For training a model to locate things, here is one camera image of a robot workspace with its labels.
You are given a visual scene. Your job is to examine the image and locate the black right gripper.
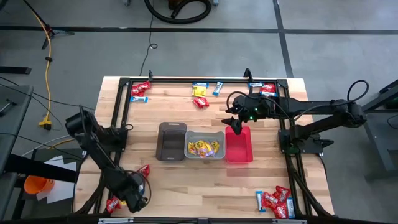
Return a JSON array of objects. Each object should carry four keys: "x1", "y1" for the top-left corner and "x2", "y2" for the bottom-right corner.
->
[{"x1": 221, "y1": 93, "x2": 276, "y2": 136}]

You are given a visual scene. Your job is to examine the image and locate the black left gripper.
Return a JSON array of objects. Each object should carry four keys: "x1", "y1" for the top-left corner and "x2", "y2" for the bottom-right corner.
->
[{"x1": 116, "y1": 170, "x2": 148, "y2": 214}]

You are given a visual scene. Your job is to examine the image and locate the dark translucent plastic bin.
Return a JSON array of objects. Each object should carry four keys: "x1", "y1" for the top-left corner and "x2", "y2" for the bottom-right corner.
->
[{"x1": 155, "y1": 121, "x2": 188, "y2": 162}]

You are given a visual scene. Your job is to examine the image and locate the red translucent plastic bin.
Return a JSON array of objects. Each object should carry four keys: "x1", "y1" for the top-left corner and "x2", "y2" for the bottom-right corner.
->
[{"x1": 224, "y1": 125, "x2": 254, "y2": 164}]

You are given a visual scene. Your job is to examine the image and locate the light grey plastic bin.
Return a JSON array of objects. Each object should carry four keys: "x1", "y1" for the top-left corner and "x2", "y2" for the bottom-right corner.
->
[{"x1": 184, "y1": 130, "x2": 226, "y2": 160}]

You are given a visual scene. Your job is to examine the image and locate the white paper sheets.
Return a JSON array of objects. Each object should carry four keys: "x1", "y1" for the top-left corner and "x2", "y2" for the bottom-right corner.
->
[{"x1": 35, "y1": 154, "x2": 78, "y2": 205}]

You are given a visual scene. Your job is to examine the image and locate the orange bucket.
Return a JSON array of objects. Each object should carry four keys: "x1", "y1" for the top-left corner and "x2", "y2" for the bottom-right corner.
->
[{"x1": 23, "y1": 175, "x2": 55, "y2": 195}]

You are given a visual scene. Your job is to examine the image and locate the black stand beam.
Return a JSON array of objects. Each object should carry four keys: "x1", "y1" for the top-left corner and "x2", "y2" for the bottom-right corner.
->
[{"x1": 3, "y1": 153, "x2": 78, "y2": 184}]

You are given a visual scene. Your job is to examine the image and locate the dark grey metal stand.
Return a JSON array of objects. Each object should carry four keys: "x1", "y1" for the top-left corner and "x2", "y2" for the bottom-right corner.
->
[{"x1": 360, "y1": 79, "x2": 398, "y2": 183}]

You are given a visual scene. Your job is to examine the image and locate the dark grey desk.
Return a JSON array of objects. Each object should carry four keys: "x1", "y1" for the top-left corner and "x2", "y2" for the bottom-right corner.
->
[{"x1": 0, "y1": 83, "x2": 34, "y2": 175}]

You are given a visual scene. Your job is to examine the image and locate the grey tool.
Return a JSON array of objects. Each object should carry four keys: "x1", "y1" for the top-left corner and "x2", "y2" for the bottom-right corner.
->
[{"x1": 0, "y1": 98, "x2": 17, "y2": 118}]

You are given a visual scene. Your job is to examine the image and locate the black flat bar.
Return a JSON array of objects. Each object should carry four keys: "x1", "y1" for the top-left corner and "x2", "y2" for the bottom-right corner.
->
[{"x1": 0, "y1": 65, "x2": 32, "y2": 75}]

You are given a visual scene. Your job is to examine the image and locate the black tripod stand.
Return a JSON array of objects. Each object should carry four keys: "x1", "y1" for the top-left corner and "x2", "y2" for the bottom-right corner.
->
[{"x1": 21, "y1": 0, "x2": 75, "y2": 50}]

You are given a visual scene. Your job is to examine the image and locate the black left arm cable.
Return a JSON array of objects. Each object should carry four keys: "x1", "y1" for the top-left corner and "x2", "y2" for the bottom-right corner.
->
[{"x1": 77, "y1": 104, "x2": 152, "y2": 206}]

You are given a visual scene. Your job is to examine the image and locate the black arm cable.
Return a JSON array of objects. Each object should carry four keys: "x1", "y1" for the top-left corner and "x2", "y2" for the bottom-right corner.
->
[
  {"x1": 226, "y1": 79, "x2": 371, "y2": 123},
  {"x1": 77, "y1": 104, "x2": 152, "y2": 206}
]

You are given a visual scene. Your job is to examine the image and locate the silver bracket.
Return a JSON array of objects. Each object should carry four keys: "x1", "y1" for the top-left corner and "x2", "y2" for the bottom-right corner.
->
[
  {"x1": 98, "y1": 217, "x2": 135, "y2": 224},
  {"x1": 272, "y1": 218, "x2": 308, "y2": 224}
]

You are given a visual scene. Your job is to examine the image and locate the black aluminium rig frame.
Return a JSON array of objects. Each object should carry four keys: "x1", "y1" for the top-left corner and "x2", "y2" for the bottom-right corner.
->
[{"x1": 73, "y1": 67, "x2": 335, "y2": 224}]

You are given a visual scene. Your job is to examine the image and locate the white cable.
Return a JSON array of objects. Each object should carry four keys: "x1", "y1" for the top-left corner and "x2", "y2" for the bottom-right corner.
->
[{"x1": 20, "y1": 133, "x2": 73, "y2": 157}]

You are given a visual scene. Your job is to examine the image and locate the black corrugated hose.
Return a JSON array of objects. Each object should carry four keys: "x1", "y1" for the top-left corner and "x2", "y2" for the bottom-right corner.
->
[{"x1": 143, "y1": 0, "x2": 213, "y2": 26}]

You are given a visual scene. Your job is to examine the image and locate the thin black cable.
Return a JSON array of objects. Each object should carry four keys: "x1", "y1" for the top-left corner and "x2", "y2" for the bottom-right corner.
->
[{"x1": 139, "y1": 0, "x2": 159, "y2": 77}]

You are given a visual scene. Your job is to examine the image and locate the yellow extension cable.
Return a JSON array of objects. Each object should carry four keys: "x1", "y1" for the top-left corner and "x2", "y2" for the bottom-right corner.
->
[{"x1": 30, "y1": 11, "x2": 53, "y2": 131}]

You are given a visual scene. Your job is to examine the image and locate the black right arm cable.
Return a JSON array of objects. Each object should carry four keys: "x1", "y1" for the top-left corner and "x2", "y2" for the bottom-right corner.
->
[{"x1": 226, "y1": 79, "x2": 371, "y2": 123}]

